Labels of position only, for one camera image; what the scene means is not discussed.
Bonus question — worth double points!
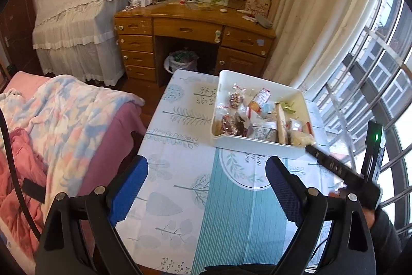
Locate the pale crumbly snack packet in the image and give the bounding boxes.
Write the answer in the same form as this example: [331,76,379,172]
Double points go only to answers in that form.
[290,131,316,147]

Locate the barred window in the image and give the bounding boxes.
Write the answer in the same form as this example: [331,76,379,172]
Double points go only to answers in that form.
[309,0,412,275]

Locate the clear biscuit packet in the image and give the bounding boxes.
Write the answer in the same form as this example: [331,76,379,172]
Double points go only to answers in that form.
[249,122,279,143]

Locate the wooden desk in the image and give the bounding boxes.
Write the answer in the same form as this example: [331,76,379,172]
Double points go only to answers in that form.
[114,1,277,89]

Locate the person's right forearm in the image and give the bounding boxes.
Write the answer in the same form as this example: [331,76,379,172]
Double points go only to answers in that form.
[364,207,403,275]

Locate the beige cracker packet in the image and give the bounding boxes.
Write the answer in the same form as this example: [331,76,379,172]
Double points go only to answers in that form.
[274,103,290,145]

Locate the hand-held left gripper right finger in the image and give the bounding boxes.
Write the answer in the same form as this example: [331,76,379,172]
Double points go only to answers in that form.
[265,156,377,275]

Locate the white plastic bin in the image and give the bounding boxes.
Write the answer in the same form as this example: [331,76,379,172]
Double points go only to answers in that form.
[211,69,317,160]

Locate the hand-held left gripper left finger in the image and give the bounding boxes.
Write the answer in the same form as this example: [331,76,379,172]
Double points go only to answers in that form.
[35,155,149,275]

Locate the brown wooden door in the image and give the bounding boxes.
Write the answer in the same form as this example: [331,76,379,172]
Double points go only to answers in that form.
[0,0,41,76]

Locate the pastel printed blanket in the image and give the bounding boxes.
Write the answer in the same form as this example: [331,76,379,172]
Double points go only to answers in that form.
[0,74,145,185]

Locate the black cable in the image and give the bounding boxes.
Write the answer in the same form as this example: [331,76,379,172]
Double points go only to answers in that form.
[0,106,44,238]

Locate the patterned box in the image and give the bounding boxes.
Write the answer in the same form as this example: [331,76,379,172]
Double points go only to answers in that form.
[245,0,271,18]

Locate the grey cloth item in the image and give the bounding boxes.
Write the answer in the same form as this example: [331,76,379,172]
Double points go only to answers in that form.
[254,15,273,28]

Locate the white lace-covered piano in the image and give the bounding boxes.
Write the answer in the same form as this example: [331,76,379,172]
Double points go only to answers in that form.
[31,0,132,87]

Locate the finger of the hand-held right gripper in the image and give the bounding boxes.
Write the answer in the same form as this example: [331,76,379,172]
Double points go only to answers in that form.
[305,144,364,185]

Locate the dark speckled candy packet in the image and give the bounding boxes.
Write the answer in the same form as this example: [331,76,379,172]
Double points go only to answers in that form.
[225,91,245,110]

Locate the orange white oat bar packet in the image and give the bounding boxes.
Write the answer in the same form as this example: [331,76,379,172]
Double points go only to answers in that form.
[247,88,271,113]

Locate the waste bin with bag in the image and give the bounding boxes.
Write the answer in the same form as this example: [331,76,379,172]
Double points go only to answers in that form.
[164,49,199,74]

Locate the red fleece blanket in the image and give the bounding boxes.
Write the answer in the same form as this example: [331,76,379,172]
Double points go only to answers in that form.
[0,128,52,263]

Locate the green snack packet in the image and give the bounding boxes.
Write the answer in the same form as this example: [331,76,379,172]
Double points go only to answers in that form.
[278,100,297,114]

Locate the white curtain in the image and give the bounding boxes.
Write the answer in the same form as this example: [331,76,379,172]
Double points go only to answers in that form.
[262,0,387,102]

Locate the reddish candy clear packet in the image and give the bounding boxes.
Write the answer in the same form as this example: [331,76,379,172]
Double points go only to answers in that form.
[220,114,239,135]

